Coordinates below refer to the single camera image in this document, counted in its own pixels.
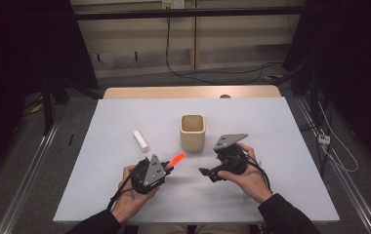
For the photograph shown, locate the right hand-held gripper cable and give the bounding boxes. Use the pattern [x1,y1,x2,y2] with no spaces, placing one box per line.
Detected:
[235,155,272,193]

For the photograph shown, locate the black floor cable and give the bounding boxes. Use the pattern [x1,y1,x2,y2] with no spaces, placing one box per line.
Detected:
[165,18,284,85]

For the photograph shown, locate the black curtain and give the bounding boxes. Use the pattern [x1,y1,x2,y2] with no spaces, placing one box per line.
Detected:
[0,0,100,186]
[282,0,371,176]

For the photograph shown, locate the black metal stand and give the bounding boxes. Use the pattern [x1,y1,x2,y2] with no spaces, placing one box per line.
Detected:
[41,76,100,136]

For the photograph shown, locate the black horizontal bar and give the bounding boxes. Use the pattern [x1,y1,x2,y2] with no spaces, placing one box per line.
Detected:
[74,6,305,21]

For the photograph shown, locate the person's beige trousers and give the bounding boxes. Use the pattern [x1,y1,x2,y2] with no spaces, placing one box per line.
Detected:
[138,223,250,234]

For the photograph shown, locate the white wall socket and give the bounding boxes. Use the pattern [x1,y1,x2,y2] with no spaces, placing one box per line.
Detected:
[161,0,186,10]

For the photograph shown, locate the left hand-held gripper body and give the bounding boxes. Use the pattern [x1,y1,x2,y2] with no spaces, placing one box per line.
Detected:
[130,154,167,195]

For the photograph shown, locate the white cable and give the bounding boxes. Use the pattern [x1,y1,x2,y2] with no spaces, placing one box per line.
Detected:
[316,100,359,174]

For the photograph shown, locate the left hand-held gripper cable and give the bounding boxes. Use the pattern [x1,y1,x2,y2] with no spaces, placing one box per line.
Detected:
[106,162,143,211]

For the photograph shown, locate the white glue stick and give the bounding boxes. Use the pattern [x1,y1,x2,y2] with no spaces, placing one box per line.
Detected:
[132,130,150,153]

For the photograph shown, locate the white power strip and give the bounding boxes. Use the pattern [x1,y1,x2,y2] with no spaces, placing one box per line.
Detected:
[317,134,332,146]

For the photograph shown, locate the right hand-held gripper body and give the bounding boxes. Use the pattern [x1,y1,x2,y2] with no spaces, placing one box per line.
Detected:
[212,133,249,176]

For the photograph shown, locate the orange highlighter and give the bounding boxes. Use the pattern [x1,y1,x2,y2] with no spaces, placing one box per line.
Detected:
[170,152,186,166]

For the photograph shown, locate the beige square pen holder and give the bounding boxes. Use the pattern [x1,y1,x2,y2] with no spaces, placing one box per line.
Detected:
[179,113,206,154]

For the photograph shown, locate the metal floor rail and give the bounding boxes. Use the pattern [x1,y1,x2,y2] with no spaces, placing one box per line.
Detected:
[295,97,371,234]
[0,121,61,234]

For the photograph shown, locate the hand-held gripper cable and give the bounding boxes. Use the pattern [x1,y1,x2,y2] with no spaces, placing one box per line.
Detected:
[235,155,272,193]
[106,162,143,211]

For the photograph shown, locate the wooden table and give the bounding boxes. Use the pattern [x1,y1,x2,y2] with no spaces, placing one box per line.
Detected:
[103,85,282,100]

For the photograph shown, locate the person's right hand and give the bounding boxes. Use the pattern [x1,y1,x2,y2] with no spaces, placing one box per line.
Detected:
[217,142,273,205]

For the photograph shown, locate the person's left hand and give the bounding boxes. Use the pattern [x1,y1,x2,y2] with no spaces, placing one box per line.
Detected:
[111,164,160,224]

